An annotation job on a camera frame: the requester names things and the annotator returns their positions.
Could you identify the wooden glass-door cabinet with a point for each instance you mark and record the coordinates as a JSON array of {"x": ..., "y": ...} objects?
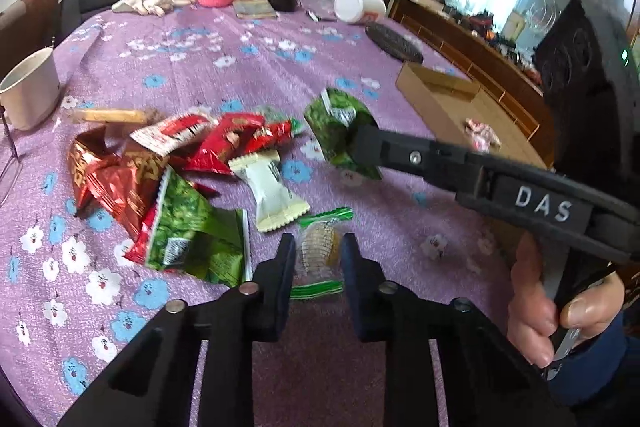
[{"x": 450, "y": 27}]

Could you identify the person's right hand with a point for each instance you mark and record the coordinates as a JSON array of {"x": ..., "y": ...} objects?
[{"x": 530, "y": 302}]

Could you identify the pink and white candy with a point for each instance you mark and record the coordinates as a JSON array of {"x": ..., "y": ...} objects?
[{"x": 481, "y": 134}]

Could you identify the small green snack packet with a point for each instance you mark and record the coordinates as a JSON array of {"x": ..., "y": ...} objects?
[{"x": 325, "y": 127}]

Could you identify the white plastic jar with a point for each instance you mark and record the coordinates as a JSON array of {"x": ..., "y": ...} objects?
[{"x": 357, "y": 6}]

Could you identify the dark red gold snack packet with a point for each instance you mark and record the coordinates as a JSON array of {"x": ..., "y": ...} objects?
[{"x": 115, "y": 187}]

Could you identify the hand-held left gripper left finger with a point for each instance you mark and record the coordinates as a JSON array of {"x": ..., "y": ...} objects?
[{"x": 289, "y": 268}]

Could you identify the purple floral tablecloth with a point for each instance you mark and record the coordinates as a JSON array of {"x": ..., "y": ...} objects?
[{"x": 280, "y": 72}]

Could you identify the cardboard box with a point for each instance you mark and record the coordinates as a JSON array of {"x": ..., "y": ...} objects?
[{"x": 450, "y": 102}]

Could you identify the large green snack packet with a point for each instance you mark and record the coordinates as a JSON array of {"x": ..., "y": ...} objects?
[{"x": 185, "y": 227}]

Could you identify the white mug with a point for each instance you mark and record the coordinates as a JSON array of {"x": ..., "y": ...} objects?
[{"x": 30, "y": 92}]

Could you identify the beige biscuit pack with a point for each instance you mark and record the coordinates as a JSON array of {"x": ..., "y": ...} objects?
[{"x": 107, "y": 115}]

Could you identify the white candy packet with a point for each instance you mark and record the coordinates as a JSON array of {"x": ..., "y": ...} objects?
[{"x": 272, "y": 192}]

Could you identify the eyeglasses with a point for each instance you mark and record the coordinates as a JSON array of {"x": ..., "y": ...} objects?
[{"x": 10, "y": 167}]

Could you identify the red and white snack packet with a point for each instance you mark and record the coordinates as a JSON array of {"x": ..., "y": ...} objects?
[{"x": 170, "y": 132}]

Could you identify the person's right forearm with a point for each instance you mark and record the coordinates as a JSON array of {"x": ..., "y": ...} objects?
[{"x": 600, "y": 372}]

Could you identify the small notebook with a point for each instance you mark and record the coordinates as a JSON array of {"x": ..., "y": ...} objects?
[{"x": 254, "y": 9}]

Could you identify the small black and white lighter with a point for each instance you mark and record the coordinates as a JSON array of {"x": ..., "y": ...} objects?
[{"x": 315, "y": 15}]

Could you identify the red cartoon-figure snack packet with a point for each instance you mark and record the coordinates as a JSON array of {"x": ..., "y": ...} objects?
[
  {"x": 272, "y": 137},
  {"x": 220, "y": 147}
]

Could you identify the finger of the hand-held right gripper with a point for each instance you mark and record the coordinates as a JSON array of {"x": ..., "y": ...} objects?
[{"x": 400, "y": 154}]

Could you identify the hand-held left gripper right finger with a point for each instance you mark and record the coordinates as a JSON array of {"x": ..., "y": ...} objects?
[{"x": 348, "y": 272}]

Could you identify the brown chair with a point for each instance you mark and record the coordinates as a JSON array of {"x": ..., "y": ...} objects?
[{"x": 25, "y": 22}]

